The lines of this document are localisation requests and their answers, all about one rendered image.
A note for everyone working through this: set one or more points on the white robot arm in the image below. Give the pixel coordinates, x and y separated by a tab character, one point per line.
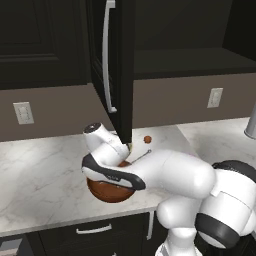
180	173

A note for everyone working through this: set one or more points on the brown donut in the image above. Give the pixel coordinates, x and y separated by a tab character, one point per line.
147	139

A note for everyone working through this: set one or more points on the kebab skewer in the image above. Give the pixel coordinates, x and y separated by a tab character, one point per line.
142	155

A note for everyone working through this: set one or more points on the brown bowl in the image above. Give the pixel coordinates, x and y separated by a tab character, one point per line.
108	192

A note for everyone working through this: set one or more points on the dark open cupboard door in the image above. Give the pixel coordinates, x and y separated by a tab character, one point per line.
125	66

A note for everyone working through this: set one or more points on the dark open cupboard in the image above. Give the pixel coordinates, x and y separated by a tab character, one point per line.
186	43

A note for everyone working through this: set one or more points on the dark drawer front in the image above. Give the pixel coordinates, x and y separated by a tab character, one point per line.
126	236

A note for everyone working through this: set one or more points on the dark base cupboard door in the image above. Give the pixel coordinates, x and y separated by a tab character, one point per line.
159	238

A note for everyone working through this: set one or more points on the grey metal cylinder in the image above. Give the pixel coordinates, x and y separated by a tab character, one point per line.
251	126

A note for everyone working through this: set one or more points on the dark closed cupboard door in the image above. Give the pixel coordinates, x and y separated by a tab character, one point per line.
40	40

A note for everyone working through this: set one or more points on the grey appliance front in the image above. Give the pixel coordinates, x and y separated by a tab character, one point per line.
10	247

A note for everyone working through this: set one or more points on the white wall outlet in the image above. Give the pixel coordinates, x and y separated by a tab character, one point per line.
23	113
215	97

